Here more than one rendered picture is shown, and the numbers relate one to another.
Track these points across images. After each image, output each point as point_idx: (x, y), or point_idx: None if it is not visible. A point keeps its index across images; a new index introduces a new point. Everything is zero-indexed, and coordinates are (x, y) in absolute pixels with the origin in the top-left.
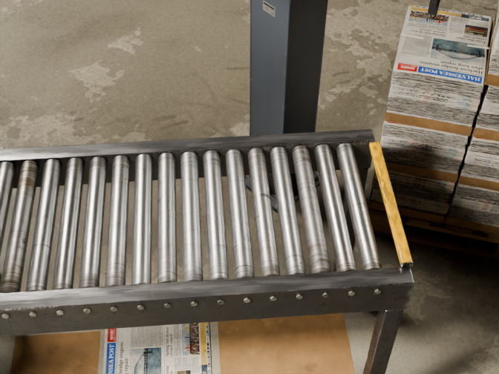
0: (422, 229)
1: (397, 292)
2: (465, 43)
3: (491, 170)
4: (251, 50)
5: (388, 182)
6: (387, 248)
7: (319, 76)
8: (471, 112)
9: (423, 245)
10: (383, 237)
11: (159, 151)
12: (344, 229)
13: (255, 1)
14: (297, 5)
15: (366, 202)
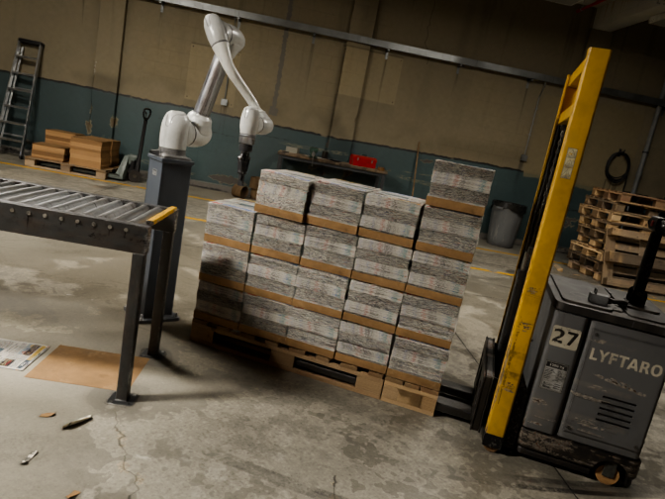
0: (230, 347)
1: (139, 235)
2: None
3: (262, 280)
4: None
5: (167, 211)
6: (200, 348)
7: (182, 230)
8: (249, 233)
9: (225, 351)
10: (201, 344)
11: (48, 187)
12: (127, 215)
13: (149, 170)
14: (167, 167)
15: None
